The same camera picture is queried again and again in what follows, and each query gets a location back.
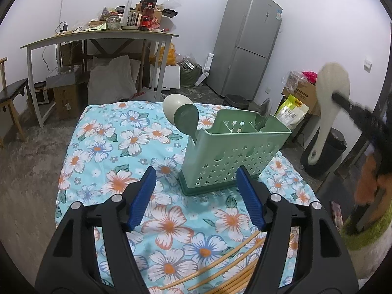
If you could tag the white appliance part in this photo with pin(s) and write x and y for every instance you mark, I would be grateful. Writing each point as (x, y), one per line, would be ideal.
(204, 72)

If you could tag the clear plastic bag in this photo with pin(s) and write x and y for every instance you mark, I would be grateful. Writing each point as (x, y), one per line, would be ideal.
(292, 81)

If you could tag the patterned bowl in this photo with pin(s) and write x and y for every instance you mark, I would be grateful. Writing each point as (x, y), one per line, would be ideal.
(114, 24)

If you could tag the green plastic utensil holder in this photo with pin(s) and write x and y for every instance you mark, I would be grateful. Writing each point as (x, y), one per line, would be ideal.
(232, 156)

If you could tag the black power adapter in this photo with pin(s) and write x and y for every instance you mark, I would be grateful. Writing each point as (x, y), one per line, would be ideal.
(63, 27)

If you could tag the grey foil box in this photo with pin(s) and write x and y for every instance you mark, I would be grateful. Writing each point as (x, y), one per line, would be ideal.
(66, 76)

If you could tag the brown cardboard box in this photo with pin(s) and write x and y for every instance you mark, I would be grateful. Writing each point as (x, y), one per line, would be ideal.
(69, 102)

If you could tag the yellow white rice bag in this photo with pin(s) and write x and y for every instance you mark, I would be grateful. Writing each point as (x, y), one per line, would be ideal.
(291, 111)

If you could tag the person's right hand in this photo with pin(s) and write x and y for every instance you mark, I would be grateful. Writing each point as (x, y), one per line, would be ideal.
(367, 183)

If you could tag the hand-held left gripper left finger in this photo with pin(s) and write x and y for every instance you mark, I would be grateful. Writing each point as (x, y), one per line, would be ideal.
(142, 199)

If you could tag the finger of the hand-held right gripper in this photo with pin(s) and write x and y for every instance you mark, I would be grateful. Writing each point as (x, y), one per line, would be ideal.
(358, 111)

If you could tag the yellow plastic bag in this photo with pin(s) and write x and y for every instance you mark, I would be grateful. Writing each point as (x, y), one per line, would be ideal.
(167, 55)

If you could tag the white frame desk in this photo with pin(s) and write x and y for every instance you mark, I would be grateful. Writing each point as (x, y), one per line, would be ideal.
(92, 35)

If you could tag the white rice paddle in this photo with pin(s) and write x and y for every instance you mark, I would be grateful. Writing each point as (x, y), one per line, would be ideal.
(332, 82)

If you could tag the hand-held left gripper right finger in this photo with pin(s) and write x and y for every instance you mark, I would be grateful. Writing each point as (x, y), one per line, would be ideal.
(251, 199)

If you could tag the beige plastic ladle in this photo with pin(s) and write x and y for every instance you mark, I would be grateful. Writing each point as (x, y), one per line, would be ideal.
(170, 104)

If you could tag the large cardboard box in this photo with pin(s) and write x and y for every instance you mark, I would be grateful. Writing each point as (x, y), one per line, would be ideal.
(306, 96)

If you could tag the person's right forearm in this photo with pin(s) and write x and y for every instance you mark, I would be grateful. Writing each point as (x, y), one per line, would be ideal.
(367, 251)

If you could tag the grey refrigerator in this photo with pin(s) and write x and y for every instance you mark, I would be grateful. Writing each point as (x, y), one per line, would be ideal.
(245, 43)

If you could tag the white sack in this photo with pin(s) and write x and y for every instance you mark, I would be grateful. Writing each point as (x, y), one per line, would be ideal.
(111, 79)

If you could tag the wooden chair black seat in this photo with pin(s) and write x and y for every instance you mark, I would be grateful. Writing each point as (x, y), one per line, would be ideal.
(13, 90)

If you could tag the red oil bottle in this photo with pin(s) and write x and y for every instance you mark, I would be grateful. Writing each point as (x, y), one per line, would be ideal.
(147, 18)

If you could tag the green plastic spoon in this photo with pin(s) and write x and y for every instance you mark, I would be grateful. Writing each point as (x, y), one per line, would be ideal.
(186, 116)

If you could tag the metal case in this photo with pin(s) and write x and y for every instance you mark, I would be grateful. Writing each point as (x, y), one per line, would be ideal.
(43, 93)

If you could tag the bundle of wooden chopsticks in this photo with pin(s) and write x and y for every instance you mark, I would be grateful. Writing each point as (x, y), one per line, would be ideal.
(232, 265)

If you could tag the black trash can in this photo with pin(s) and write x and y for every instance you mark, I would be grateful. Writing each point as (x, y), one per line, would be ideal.
(330, 147)

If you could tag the white wall socket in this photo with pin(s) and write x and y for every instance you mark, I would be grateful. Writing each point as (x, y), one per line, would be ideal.
(367, 64)

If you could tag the floral blue blanket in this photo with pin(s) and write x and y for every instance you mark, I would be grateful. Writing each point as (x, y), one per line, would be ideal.
(171, 220)

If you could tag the pink plastic bag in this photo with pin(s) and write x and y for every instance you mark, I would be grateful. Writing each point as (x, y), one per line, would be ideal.
(310, 77)

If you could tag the pile of assorted packets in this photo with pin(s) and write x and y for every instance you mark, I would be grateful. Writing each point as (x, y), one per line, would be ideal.
(128, 12)

